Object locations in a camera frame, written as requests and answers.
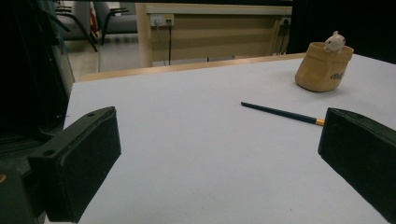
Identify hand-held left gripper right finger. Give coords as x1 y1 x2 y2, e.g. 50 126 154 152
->
318 107 396 224

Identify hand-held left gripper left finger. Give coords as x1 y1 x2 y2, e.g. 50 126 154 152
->
27 106 122 224

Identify dark blue gold paintbrush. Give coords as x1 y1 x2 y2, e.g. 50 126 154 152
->
240 101 326 127

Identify tan bear pen holder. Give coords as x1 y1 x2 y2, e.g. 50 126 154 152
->
294 30 355 93

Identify dark metal stand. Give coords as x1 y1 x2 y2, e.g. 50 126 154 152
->
0 0 76 150

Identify grey chair black armrests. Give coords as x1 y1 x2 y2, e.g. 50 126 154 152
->
55 1 99 53
92 1 138 47

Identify wooden cabinet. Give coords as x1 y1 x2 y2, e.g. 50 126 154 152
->
134 3 293 68

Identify white power cable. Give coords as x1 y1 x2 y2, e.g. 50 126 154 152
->
154 23 166 67

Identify black power cable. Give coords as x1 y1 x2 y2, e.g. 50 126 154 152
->
167 20 173 66

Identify white wall socket strip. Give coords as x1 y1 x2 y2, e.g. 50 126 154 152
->
149 13 175 28

